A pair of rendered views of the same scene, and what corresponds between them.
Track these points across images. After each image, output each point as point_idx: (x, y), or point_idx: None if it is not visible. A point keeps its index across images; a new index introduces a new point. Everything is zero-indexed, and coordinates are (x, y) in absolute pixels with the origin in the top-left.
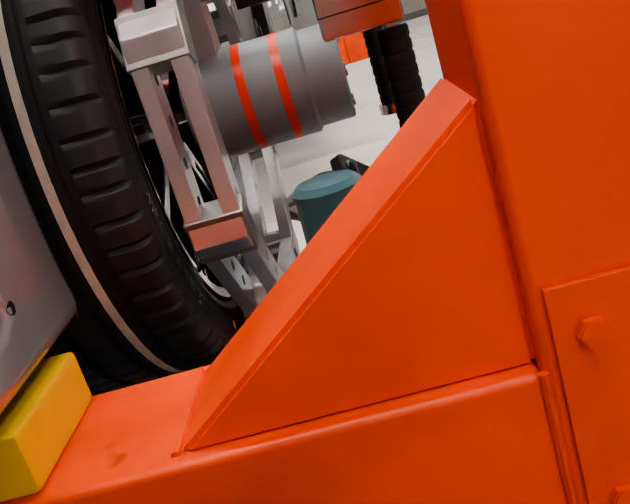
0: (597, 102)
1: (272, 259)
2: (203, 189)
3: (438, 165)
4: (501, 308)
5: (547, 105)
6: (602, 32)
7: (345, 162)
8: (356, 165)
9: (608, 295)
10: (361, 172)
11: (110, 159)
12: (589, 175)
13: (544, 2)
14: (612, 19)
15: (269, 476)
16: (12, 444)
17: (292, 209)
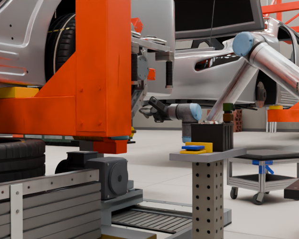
0: (87, 51)
1: None
2: None
3: (71, 58)
4: (74, 84)
5: (81, 50)
6: (89, 41)
7: (152, 98)
8: (156, 101)
9: (83, 83)
10: (157, 103)
11: (64, 61)
12: (85, 63)
13: (83, 35)
14: (90, 40)
15: (39, 102)
16: (14, 87)
17: (141, 110)
